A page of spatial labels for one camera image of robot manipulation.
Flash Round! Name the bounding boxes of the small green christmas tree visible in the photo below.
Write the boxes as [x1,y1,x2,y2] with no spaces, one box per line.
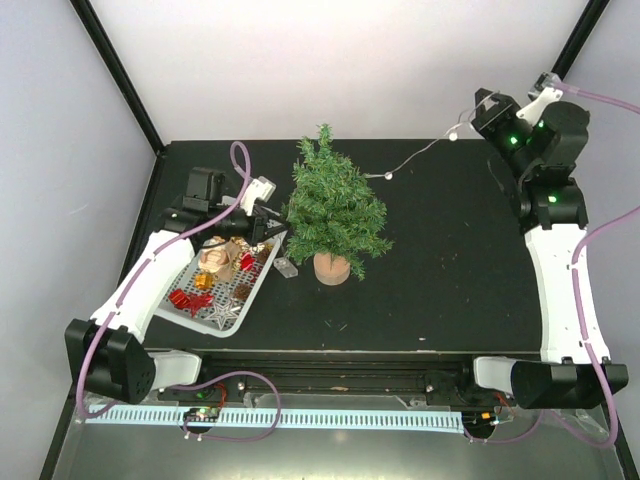
[282,123,393,281]

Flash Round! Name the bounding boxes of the gold gift box ornament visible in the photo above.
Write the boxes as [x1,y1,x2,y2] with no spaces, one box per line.
[193,272,215,291]

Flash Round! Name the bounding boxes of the brown pine cone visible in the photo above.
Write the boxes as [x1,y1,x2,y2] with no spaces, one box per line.
[256,246,272,265]
[233,284,252,302]

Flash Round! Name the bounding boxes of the red star ornament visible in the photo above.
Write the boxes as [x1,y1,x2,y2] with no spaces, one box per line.
[187,293,215,318]

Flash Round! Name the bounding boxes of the white plastic basket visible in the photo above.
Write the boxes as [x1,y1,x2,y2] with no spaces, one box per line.
[155,233,284,338]

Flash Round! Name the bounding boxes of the red gold gift ornament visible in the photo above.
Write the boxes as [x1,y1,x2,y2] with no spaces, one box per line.
[168,289,192,310]

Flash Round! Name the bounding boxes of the right black frame post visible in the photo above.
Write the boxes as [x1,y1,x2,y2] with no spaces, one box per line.
[551,0,610,79]

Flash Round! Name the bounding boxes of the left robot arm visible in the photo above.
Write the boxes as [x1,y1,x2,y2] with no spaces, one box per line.
[65,167,286,404]

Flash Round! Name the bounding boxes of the clear battery box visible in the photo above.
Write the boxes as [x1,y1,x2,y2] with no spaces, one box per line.
[273,257,298,279]

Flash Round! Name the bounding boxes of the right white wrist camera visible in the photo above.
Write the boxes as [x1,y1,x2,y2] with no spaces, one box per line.
[516,72,563,126]

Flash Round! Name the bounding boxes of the left circuit board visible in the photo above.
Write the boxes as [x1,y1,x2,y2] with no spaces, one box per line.
[183,407,220,423]

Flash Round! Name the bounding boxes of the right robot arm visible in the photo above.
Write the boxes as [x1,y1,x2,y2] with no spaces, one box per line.
[454,87,629,409]

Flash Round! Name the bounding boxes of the silver star ornament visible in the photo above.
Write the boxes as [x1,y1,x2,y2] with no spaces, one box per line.
[204,300,242,331]

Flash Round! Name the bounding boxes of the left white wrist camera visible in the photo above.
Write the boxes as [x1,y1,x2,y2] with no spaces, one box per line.
[241,176,276,214]

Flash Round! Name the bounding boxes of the white slotted cable duct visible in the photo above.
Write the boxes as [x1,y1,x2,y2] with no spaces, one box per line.
[87,405,464,434]

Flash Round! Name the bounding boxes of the circuit board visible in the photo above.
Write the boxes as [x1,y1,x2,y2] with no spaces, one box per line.
[183,407,220,423]
[465,406,516,427]

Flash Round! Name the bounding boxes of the left black frame post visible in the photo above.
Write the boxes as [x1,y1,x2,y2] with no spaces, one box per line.
[70,0,165,154]

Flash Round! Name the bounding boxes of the black frame post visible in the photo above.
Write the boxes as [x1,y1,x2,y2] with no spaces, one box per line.
[70,0,165,154]
[551,0,610,79]

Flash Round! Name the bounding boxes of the beige burlap sack ornament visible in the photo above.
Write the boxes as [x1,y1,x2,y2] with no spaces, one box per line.
[198,236,241,282]

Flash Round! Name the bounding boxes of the red santa ornament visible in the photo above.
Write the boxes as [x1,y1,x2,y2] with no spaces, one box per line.
[240,252,256,272]

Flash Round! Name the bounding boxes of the clear wire string lights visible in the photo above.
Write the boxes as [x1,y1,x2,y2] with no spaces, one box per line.
[364,107,476,181]

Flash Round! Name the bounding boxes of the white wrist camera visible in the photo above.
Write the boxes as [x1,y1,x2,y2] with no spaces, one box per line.
[241,176,276,214]
[516,72,563,126]

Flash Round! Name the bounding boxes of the right circuit board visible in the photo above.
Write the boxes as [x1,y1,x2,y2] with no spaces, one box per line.
[465,406,516,427]

